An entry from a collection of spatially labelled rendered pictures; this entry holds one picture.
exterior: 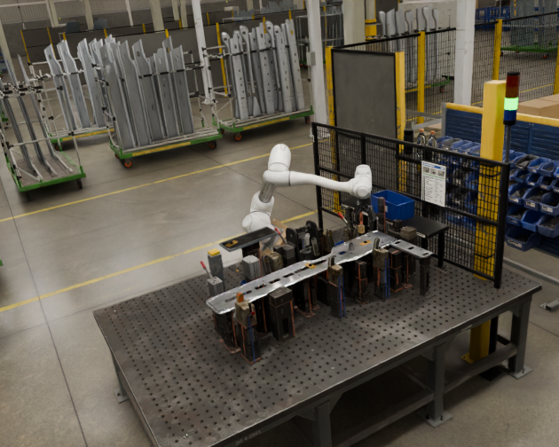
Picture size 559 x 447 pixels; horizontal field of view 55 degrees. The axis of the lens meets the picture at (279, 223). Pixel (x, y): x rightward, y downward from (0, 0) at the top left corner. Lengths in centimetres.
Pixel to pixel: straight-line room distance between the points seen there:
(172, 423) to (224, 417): 25
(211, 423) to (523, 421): 201
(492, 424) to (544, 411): 36
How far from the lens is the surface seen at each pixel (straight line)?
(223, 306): 310
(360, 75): 584
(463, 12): 750
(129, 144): 1003
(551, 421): 394
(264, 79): 1129
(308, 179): 349
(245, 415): 283
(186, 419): 288
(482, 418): 386
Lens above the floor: 260
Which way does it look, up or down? 23 degrees down
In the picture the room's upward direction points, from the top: 6 degrees counter-clockwise
